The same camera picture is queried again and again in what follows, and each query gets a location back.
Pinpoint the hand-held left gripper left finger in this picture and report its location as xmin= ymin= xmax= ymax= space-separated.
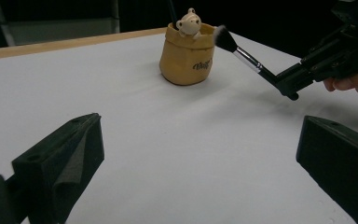
xmin=11 ymin=112 xmax=105 ymax=224

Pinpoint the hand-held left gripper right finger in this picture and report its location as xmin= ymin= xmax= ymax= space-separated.
xmin=296 ymin=115 xmax=358 ymax=224

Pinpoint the wooden table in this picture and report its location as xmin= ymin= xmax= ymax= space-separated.
xmin=0 ymin=26 xmax=169 ymax=62

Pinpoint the white table cover sheet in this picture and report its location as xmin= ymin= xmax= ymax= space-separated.
xmin=0 ymin=29 xmax=358 ymax=224

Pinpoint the black makeup brush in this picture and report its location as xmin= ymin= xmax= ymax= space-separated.
xmin=213 ymin=24 xmax=281 ymax=87

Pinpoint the thin black copper-tipped brush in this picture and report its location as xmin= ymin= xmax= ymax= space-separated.
xmin=167 ymin=0 xmax=179 ymax=31

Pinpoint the tan bear pen holder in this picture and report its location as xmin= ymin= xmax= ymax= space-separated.
xmin=158 ymin=7 xmax=217 ymax=87

